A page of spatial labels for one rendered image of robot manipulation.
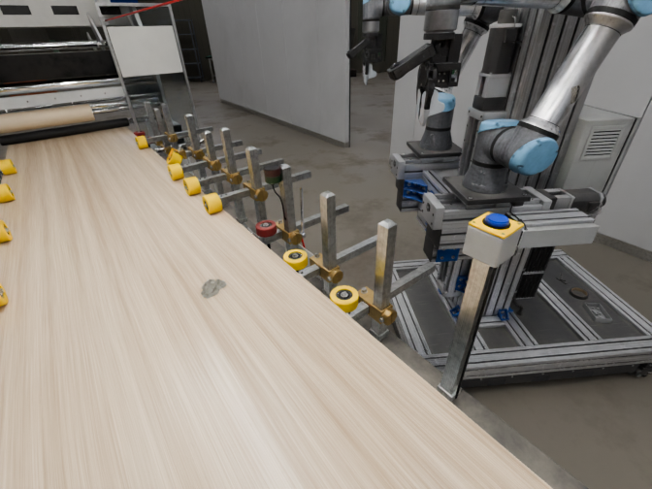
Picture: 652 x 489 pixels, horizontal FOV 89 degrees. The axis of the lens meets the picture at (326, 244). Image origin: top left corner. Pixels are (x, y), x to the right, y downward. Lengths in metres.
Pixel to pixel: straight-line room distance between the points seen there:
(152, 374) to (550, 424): 1.68
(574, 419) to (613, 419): 0.17
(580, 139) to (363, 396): 1.24
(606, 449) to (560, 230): 1.05
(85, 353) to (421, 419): 0.77
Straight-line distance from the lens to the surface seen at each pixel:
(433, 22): 0.93
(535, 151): 1.13
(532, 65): 1.44
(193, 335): 0.91
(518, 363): 1.83
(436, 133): 1.69
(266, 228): 1.27
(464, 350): 0.86
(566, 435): 1.98
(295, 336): 0.84
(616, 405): 2.21
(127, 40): 3.31
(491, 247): 0.66
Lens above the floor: 1.53
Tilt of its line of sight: 33 degrees down
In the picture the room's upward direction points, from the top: 2 degrees counter-clockwise
